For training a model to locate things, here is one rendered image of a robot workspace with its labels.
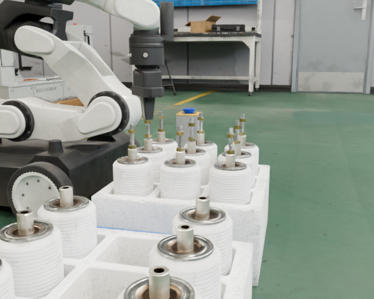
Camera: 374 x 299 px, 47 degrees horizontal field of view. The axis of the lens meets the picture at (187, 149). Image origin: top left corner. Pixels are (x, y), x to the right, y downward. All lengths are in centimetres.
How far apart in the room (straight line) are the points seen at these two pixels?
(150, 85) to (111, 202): 31
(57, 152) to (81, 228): 62
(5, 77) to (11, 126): 214
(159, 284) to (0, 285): 19
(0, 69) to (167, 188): 277
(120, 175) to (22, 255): 43
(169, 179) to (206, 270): 45
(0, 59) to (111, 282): 305
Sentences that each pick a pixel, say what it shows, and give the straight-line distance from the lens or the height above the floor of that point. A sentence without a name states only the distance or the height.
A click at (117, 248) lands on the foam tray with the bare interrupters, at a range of 81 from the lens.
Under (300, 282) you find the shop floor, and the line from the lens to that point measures 104.
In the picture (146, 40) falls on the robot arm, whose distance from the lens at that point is 108.
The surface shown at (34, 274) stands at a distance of 65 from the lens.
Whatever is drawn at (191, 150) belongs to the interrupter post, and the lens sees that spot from 110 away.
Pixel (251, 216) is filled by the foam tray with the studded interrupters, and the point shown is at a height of 17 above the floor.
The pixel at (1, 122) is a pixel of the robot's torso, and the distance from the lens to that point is 155.
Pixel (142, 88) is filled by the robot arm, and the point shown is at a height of 42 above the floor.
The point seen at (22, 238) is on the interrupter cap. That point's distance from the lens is 64.
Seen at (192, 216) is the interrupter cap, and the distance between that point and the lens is 68.
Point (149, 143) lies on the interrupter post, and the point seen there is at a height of 27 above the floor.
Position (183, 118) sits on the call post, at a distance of 137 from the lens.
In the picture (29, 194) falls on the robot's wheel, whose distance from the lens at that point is 132.
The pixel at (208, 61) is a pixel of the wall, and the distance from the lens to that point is 622.
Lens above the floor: 50
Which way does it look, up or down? 13 degrees down
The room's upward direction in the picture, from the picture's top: straight up
